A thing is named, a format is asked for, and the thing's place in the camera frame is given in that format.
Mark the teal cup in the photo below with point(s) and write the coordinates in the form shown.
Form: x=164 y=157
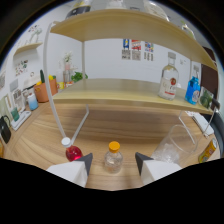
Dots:
x=15 y=114

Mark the white tray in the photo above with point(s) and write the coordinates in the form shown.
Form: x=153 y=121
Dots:
x=21 y=120

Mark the white wall shelf figure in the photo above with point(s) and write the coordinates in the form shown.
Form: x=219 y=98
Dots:
x=36 y=32

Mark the white notebook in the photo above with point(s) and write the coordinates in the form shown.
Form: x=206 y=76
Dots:
x=201 y=122

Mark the clear bottle red label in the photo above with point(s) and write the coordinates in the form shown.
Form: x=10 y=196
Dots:
x=168 y=81

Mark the clear glass with ice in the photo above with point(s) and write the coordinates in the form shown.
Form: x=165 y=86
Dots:
x=166 y=150

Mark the blue liquid bottle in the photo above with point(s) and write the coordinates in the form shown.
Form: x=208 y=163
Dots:
x=192 y=90

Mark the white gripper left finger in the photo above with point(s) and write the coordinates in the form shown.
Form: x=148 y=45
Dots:
x=71 y=170

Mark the red liquid bottle white cap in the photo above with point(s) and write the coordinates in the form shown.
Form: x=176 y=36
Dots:
x=74 y=153

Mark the black jug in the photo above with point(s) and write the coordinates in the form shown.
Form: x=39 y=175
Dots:
x=5 y=130

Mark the white bottle yellow label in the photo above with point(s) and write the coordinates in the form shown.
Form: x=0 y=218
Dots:
x=60 y=81

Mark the green plant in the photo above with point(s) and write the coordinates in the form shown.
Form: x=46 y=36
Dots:
x=79 y=76

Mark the two-tier wooden shelf rack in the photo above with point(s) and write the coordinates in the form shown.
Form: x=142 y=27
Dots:
x=116 y=90

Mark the multicolour wall poster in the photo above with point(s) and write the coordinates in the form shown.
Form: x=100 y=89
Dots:
x=149 y=51

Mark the green bottle black cap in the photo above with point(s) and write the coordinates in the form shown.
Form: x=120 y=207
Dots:
x=206 y=99

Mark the red wall poster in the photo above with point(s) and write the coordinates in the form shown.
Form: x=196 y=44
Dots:
x=136 y=50

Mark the black yellow tube packet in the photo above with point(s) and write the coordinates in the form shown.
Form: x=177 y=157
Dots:
x=79 y=9

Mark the wooden wall shelf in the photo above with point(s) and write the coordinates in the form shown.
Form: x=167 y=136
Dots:
x=28 y=47

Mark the brown door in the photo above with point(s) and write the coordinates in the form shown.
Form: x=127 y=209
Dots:
x=210 y=78

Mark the clear bottle orange cap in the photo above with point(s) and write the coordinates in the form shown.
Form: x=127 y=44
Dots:
x=113 y=161

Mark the brown black cylinder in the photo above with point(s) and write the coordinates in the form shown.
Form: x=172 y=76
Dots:
x=215 y=104

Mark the blue wall poster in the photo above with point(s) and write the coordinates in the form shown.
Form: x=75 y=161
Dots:
x=126 y=49

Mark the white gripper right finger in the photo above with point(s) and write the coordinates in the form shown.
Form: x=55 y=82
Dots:
x=156 y=169

